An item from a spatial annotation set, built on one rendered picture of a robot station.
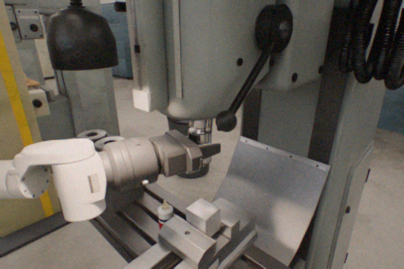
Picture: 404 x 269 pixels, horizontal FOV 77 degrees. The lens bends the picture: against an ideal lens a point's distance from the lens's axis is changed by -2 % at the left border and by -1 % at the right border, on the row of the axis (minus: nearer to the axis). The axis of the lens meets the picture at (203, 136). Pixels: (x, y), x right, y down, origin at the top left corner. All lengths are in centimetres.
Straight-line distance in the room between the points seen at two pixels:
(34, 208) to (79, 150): 204
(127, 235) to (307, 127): 59
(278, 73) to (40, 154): 41
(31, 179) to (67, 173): 9
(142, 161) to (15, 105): 175
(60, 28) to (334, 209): 84
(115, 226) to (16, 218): 169
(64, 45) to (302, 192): 71
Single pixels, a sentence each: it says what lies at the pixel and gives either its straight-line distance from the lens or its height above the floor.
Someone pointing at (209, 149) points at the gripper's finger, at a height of 124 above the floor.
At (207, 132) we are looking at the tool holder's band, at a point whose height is 127.
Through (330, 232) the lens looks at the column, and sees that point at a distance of 98.
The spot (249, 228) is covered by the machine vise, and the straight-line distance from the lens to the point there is 72.
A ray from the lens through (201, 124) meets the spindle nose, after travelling 48.
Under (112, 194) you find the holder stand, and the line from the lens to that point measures 82.
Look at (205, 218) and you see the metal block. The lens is 58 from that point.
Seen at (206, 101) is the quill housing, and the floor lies 135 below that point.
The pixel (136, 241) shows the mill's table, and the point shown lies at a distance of 76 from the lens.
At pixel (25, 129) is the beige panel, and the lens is 218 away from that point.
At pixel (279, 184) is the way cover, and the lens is 86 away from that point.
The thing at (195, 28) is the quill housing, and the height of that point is 146.
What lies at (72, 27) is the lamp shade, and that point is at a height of 146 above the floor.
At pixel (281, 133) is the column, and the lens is 85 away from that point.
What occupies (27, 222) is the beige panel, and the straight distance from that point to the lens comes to 249.
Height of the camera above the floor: 146
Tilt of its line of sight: 23 degrees down
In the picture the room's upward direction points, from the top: straight up
